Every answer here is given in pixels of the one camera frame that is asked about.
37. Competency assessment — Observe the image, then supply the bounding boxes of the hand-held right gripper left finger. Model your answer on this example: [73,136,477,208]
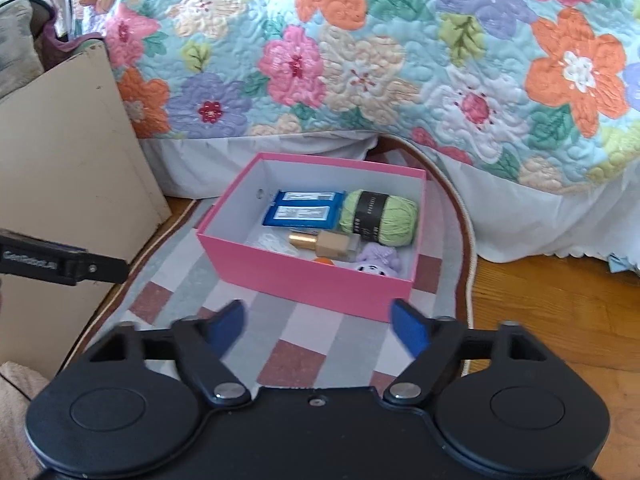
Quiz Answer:
[81,300,252,407]

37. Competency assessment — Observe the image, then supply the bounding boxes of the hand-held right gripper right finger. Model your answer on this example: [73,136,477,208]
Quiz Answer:
[382,298,554,407]

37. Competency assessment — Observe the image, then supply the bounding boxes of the purple plush toy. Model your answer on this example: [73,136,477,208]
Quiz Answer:
[355,242,403,279]

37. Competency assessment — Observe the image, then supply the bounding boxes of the checkered rug with brown border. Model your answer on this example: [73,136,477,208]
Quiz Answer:
[64,132,477,397]

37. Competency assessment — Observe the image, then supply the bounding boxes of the foundation bottle with gold cap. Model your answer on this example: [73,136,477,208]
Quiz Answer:
[287,229,362,264]

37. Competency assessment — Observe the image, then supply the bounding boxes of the pink cardboard box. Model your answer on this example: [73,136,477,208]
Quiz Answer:
[194,153,428,324]

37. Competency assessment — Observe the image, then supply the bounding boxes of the blue wet wipes packet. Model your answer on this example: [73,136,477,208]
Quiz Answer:
[260,189,347,228]

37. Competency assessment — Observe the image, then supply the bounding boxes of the papers under bed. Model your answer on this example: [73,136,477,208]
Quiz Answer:
[606,253,640,277]

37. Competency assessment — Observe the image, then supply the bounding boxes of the beige cabinet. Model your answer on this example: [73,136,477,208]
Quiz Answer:
[0,40,174,382]

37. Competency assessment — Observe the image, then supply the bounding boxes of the pale fuzzy garment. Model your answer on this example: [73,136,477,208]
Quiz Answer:
[0,360,52,480]

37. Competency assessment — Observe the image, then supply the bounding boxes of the clear floss pick box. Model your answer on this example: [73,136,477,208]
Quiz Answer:
[244,232,299,257]

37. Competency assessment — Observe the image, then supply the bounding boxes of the grey cushion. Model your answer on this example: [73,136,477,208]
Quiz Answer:
[0,0,57,102]

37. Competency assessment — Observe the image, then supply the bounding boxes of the floral quilt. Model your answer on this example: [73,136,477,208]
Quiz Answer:
[79,0,640,197]

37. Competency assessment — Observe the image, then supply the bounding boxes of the green yarn ball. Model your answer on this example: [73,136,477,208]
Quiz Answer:
[338,188,419,249]

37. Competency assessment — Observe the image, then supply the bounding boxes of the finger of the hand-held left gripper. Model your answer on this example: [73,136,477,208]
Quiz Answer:
[75,250,130,287]

